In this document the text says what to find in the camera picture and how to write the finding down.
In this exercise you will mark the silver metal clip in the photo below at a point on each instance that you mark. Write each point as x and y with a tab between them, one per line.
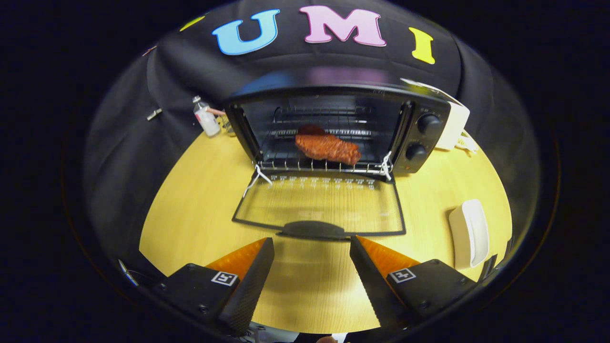
154	114

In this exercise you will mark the black toaster oven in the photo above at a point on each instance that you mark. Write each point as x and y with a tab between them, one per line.
424	138

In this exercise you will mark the white slot toaster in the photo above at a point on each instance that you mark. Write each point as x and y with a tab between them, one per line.
452	128

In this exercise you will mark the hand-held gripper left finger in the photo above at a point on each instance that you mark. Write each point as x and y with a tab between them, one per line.
250	286

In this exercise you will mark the small clear plastic bottle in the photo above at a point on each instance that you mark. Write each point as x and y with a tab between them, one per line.
207	119

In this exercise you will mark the red clip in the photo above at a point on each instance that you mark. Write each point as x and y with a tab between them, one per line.
149	50

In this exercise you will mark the white divided spice dish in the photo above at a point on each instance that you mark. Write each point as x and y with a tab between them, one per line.
469	143

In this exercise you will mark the white ribbed plate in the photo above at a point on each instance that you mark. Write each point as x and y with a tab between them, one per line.
469	233

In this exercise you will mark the red-brown steak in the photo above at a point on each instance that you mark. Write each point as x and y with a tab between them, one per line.
326	146

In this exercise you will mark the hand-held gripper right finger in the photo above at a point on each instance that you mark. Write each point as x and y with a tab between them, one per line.
374	286

